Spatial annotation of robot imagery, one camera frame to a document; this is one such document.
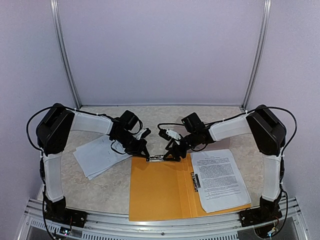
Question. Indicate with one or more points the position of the metal folder spine clip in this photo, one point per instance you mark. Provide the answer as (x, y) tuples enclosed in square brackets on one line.
[(196, 181)]

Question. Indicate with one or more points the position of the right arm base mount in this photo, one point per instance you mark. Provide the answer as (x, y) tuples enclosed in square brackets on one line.
[(256, 216)]

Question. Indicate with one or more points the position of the translucent grey plastic sheet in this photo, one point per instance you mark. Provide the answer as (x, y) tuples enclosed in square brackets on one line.
[(218, 145)]

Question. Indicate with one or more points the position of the remaining white paper stack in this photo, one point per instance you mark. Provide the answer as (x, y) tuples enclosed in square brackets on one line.
[(99, 155)]

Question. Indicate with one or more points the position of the front aluminium rail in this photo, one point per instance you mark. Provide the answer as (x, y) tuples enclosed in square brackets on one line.
[(115, 226)]

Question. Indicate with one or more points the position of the orange file folder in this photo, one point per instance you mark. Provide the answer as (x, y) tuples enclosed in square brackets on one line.
[(163, 191)]

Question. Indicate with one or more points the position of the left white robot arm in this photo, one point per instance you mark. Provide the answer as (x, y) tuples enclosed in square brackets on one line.
[(52, 134)]

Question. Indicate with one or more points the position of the aluminium frame post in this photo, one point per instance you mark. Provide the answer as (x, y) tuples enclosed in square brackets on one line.
[(258, 53), (54, 5)]

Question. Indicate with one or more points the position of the stack of printed papers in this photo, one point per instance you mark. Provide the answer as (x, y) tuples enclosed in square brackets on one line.
[(219, 182)]

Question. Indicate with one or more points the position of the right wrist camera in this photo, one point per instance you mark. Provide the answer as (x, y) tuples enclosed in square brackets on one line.
[(169, 134)]

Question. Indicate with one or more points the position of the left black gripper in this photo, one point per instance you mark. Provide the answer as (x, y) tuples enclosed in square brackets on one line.
[(137, 151)]

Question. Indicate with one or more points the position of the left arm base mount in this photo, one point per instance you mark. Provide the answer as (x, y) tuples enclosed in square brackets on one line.
[(70, 217)]

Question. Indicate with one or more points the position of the right aluminium frame post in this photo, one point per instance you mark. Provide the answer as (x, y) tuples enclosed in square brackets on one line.
[(258, 53)]

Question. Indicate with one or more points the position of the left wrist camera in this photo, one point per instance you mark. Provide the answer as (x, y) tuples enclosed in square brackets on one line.
[(143, 134)]

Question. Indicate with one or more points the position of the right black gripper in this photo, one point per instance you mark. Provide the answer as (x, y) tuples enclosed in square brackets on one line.
[(173, 150)]

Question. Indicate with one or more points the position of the metal folder cover clip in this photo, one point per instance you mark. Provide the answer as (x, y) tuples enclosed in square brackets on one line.
[(155, 158)]

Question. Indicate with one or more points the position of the left aluminium frame post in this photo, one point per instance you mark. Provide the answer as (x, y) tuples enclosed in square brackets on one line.
[(54, 5)]

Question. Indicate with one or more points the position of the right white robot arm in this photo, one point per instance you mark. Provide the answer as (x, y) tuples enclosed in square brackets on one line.
[(267, 130)]

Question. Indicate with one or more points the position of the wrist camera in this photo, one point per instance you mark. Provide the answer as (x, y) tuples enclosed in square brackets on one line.
[(143, 134), (169, 134)]

